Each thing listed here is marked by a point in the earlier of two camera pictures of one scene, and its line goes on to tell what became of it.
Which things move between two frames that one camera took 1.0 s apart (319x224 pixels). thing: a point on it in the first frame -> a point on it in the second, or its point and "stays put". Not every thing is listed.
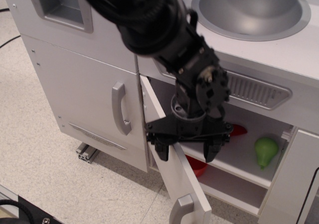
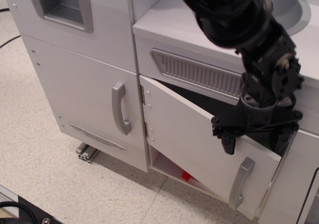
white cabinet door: (174, 177) -> (186, 135)
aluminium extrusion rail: (86, 153) stays put
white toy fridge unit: (87, 68) stays put
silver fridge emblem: (95, 137) stays put
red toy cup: (204, 171) -> (185, 175)
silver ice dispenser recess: (65, 5) stays put
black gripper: (214, 133) -> (259, 113)
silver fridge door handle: (118, 93) stays put
